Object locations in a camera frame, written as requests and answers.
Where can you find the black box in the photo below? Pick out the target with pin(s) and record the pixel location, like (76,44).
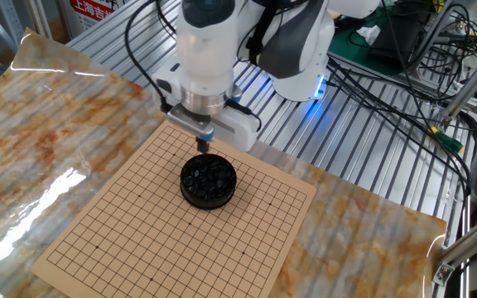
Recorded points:
(396,37)

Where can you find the grey metal shelf frame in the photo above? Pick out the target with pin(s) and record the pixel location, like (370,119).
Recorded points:
(11,18)

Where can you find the black bowl of Go stones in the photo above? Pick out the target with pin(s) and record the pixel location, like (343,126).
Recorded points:
(205,203)

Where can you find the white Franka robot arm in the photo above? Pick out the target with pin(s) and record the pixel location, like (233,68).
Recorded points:
(207,49)

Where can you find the aluminium frame bar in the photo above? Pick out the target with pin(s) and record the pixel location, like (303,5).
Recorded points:
(470,242)
(474,80)

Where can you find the grey metal bar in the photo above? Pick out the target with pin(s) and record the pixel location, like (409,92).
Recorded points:
(433,31)

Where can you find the tan Go board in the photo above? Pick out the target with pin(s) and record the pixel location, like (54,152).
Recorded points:
(139,232)

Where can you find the green yellow screwdriver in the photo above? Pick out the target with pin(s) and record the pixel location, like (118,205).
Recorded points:
(449,142)

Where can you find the crumpled white tissue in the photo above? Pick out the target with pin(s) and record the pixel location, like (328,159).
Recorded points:
(369,34)

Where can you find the red white sign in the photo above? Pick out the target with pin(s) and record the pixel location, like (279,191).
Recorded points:
(93,10)

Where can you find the white metal post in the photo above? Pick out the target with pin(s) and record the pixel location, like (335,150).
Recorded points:
(39,16)

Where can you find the orange marble pattern mat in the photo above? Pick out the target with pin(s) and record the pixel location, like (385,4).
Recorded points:
(56,124)

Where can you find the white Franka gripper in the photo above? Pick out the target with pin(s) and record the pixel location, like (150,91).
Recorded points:
(240,132)

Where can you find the green cutting mat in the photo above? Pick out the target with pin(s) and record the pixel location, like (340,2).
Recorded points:
(346,45)

